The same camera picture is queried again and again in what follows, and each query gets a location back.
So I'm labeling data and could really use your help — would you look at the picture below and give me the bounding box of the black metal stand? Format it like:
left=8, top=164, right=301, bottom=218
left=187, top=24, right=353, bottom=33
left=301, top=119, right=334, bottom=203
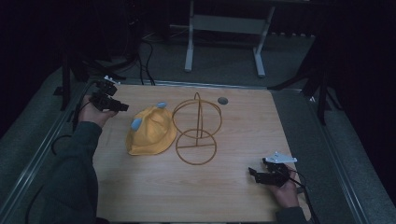
left=52, top=46, right=141, bottom=112
left=267, top=34, right=344, bottom=127

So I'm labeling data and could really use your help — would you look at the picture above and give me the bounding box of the grey metal table frame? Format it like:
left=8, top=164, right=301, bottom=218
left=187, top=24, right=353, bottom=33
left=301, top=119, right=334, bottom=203
left=0, top=77, right=372, bottom=224

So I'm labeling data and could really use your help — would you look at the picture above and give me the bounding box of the white metal desk frame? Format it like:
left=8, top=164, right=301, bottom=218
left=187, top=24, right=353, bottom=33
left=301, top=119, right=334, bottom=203
left=169, top=0, right=312, bottom=78

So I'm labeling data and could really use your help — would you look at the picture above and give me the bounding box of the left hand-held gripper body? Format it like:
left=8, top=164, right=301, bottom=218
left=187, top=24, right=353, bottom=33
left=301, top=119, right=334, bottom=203
left=89, top=75, right=121, bottom=112

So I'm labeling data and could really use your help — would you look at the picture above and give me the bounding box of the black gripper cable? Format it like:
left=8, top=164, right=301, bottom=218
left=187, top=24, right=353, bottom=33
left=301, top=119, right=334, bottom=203
left=24, top=79, right=101, bottom=224
left=288, top=169, right=321, bottom=224

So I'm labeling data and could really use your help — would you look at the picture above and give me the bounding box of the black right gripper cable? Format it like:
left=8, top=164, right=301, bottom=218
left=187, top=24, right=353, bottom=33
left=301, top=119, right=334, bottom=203
left=288, top=169, right=321, bottom=224

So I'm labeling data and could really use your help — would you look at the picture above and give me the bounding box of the person's right hand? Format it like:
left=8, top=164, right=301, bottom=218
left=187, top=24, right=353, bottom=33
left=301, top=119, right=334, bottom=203
left=266, top=164, right=301, bottom=209

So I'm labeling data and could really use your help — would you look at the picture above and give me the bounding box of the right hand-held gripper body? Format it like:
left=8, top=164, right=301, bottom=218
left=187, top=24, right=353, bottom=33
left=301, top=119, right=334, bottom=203
left=262, top=151, right=298, bottom=189

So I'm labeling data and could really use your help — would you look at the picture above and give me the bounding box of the person's left hand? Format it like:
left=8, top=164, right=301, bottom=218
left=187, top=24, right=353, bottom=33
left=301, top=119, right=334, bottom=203
left=78, top=94, right=120, bottom=129

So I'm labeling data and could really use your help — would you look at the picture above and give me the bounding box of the yellow hat with blue ears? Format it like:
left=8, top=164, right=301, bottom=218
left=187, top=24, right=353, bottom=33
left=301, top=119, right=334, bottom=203
left=125, top=101, right=177, bottom=156

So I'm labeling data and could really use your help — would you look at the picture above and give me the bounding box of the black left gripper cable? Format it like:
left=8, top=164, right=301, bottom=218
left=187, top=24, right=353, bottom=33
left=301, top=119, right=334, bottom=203
left=24, top=79, right=101, bottom=224

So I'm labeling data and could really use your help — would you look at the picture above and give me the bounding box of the black floor cable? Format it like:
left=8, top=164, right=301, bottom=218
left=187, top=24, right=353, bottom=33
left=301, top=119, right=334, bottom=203
left=135, top=34, right=157, bottom=87

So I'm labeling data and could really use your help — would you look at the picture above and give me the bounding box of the golden wire hat stand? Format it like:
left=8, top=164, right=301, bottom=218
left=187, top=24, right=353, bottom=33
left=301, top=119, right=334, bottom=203
left=171, top=91, right=223, bottom=166

